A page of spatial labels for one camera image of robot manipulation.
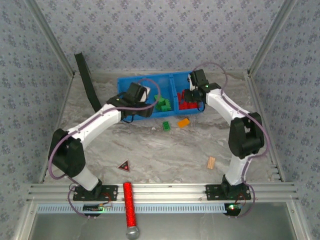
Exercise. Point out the green sloped lego brick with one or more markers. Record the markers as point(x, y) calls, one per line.
point(157, 97)

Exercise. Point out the long green lego brick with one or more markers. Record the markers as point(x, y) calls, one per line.
point(160, 105)

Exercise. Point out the red lego brick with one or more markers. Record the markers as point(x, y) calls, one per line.
point(192, 105)
point(183, 105)
point(181, 97)

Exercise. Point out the green eight-stud lego brick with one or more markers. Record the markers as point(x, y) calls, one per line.
point(167, 106)

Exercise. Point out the large yellow lego brick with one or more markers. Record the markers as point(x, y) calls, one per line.
point(183, 123)

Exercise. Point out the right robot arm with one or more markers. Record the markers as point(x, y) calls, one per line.
point(246, 140)

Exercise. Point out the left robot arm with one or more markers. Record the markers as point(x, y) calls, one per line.
point(95, 123)

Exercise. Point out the black triangle badge red light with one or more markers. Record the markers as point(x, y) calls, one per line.
point(125, 167)

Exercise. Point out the small wooden block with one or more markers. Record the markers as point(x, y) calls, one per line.
point(211, 163)

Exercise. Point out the red glitter toy microphone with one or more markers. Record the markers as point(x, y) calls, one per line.
point(130, 205)

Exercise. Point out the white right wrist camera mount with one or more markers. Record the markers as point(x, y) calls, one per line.
point(192, 83)

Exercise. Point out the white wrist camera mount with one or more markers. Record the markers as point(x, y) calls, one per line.
point(192, 83)
point(145, 93)

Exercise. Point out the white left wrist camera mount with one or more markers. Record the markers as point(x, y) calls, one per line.
point(145, 93)

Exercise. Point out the aluminium corner frame post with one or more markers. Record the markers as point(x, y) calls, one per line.
point(53, 37)
point(271, 37)

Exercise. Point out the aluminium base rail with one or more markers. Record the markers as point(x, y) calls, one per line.
point(162, 192)

